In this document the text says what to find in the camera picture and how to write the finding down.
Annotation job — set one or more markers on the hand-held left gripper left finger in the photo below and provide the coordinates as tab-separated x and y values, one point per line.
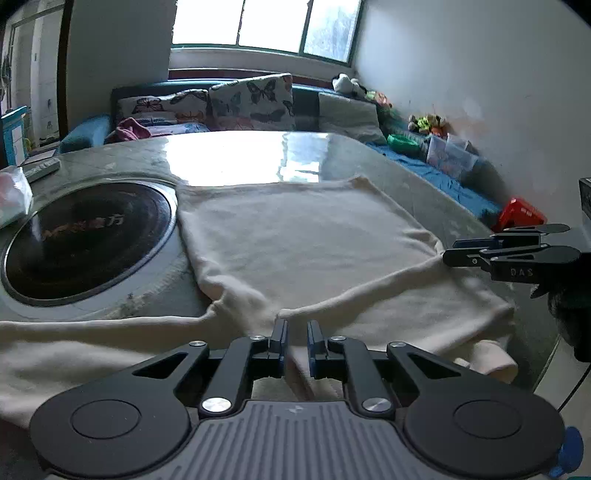
279	346

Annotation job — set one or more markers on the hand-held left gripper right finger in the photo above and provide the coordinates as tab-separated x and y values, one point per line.
315	346

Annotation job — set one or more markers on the small white plastic box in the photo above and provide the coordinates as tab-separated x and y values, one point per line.
457	144

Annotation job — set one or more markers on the dark wooden door frame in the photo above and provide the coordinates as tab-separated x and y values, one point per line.
64	69

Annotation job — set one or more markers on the pink cloth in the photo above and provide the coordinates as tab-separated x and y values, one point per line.
129	131

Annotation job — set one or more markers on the green plastic bowl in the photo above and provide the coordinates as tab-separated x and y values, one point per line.
401	143

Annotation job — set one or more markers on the white remote control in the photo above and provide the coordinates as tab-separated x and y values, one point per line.
44	168

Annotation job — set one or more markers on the green framed window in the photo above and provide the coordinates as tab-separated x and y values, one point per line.
258	23

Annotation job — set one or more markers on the grey pillow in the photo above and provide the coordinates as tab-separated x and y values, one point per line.
348	115

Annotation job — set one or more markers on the red plastic stool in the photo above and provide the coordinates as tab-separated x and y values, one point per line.
519	214

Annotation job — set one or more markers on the orange and green toy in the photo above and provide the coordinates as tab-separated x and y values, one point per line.
379	99

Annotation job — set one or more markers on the white tissue pack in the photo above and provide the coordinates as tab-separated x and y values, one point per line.
14	198

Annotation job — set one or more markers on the blue plastic item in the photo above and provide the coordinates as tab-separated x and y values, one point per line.
568	452

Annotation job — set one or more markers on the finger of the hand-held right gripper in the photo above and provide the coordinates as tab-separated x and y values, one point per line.
508	258
508	239

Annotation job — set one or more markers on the panda plush toy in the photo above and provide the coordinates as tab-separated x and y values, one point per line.
346	84

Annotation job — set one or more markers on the blue cabinet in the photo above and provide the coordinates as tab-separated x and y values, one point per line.
13	138

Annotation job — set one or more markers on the blue sofa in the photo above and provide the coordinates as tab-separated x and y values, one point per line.
83	134

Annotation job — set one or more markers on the butterfly print pillow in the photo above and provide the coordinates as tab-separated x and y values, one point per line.
180	129
251	104
161	105

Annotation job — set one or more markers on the clear plastic storage box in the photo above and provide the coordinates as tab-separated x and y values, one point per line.
450	159

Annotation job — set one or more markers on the black round induction cooktop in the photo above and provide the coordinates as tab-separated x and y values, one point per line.
87	240

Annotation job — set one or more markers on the pile of plush toys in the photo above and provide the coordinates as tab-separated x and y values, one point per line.
427	123

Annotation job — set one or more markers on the cream sweatshirt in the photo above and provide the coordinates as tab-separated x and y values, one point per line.
300	230

